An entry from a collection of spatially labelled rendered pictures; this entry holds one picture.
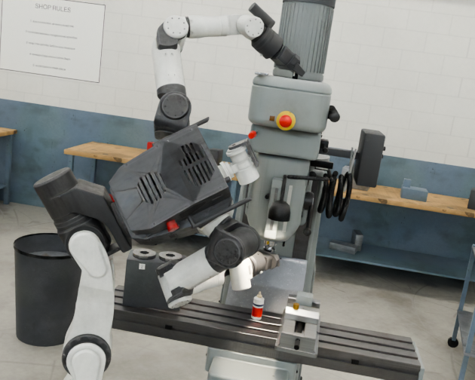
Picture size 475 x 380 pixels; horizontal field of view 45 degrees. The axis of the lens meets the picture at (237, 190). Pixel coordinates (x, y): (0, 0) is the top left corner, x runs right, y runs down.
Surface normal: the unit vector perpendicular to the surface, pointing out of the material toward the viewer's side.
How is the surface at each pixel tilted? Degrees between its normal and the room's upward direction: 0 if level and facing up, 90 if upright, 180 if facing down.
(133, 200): 74
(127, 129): 90
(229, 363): 0
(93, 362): 90
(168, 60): 61
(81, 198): 90
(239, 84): 90
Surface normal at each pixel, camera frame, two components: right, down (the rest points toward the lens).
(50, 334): 0.40, 0.30
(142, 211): -0.27, -0.11
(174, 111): 0.11, -0.25
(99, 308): 0.19, 0.22
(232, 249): -0.36, 0.14
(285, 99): -0.14, 0.19
